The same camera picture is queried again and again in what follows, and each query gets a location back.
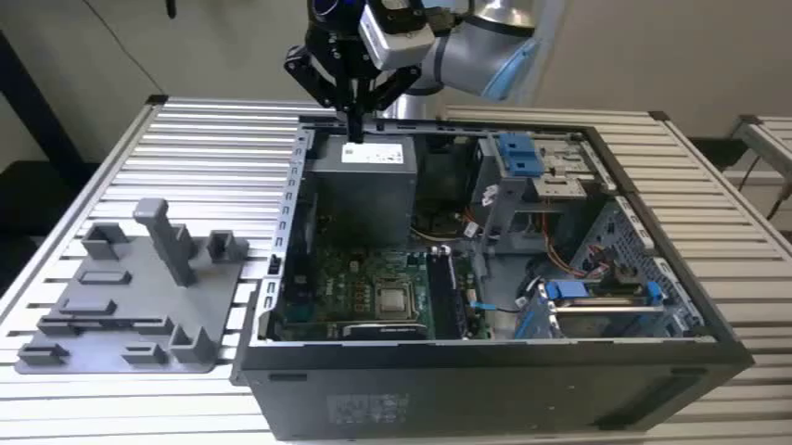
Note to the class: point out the silver CPU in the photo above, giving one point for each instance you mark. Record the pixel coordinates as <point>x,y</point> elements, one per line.
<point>395,302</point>

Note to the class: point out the blue plastic drive latch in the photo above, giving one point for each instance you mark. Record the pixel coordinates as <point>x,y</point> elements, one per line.
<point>515,144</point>
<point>529,167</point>

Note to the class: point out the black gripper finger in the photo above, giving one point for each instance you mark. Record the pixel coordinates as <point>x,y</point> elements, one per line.
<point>396,88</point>
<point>313,74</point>

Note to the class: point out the green motherboard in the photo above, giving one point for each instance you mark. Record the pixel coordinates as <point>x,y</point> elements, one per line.
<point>346,287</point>

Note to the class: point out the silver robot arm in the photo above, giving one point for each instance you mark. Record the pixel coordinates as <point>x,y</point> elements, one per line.
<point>471,51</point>

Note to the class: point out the hard disk in blue carrier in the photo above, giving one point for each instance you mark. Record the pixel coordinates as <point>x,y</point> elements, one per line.
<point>567,291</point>

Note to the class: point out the CPU socket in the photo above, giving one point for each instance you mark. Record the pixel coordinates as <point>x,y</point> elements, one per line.
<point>374,301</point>

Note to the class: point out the aluminium frame table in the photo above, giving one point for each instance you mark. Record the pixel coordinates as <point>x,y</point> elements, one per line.
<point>767,139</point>

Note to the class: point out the black PC case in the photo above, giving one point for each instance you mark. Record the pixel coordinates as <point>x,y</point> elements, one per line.
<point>433,394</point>

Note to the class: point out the grey power supply unit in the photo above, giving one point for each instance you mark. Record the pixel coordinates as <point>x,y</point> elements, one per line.
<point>358,199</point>

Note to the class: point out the grey parts rack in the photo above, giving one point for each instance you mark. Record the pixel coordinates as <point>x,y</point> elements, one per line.
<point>123,296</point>

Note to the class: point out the grey metal drive cage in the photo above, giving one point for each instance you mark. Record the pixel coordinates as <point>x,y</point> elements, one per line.
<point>504,208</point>

